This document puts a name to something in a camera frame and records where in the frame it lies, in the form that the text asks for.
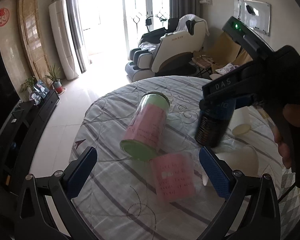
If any person right hand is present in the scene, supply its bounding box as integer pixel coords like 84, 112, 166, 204
272, 126, 292, 169

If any grey curtain left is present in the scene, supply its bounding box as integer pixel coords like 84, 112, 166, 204
66, 0, 87, 73

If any striped grey quilt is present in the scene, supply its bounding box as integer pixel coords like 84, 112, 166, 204
69, 75, 294, 240

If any glass jar pink green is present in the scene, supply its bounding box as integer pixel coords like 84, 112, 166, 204
120, 91, 170, 161

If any white massage chair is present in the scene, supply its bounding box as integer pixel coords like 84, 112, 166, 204
125, 14, 209, 82

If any blue black metal tumbler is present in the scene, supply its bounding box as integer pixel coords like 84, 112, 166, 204
195, 99, 236, 148

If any white paper cup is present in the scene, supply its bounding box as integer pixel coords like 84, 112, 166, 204
216, 145, 258, 177
229, 107, 251, 136

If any red round wall sticker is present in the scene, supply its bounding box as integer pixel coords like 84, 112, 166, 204
0, 7, 10, 27

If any tan covered sofa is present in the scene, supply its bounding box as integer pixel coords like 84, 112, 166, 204
204, 32, 253, 74

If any white standing air conditioner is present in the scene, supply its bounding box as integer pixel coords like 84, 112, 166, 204
49, 0, 80, 80

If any photo frame on cabinet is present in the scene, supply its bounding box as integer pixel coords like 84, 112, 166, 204
33, 80, 50, 98

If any black tv cabinet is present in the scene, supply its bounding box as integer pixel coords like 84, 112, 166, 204
0, 90, 59, 195

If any small green plant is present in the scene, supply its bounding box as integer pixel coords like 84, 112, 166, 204
20, 76, 37, 93

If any folding stool with cloth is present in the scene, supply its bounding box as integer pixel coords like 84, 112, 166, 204
192, 51, 215, 77

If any purple floral pillow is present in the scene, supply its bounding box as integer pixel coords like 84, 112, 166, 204
216, 63, 239, 75

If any triangle pattern quilt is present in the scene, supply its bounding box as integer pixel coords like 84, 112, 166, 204
279, 168, 300, 239

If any potted plant red pot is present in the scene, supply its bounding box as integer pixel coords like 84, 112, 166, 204
45, 64, 65, 95

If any clear cup pink label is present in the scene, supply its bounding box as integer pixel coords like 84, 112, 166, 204
149, 152, 196, 203

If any whiteboard on wall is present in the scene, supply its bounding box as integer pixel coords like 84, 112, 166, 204
237, 0, 271, 36

